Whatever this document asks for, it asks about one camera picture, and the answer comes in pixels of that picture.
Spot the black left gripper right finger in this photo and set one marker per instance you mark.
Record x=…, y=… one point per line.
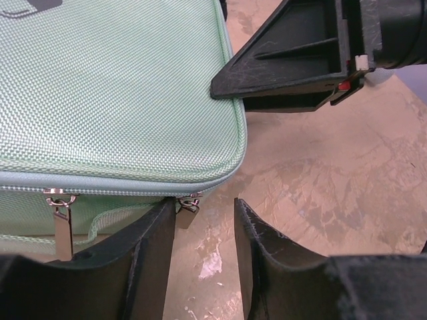
x=281, y=279

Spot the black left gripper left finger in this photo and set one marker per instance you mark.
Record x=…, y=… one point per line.
x=122, y=277

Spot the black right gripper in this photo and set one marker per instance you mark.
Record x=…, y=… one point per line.
x=297, y=60

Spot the mint green medicine case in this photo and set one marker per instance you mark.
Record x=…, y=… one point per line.
x=105, y=110

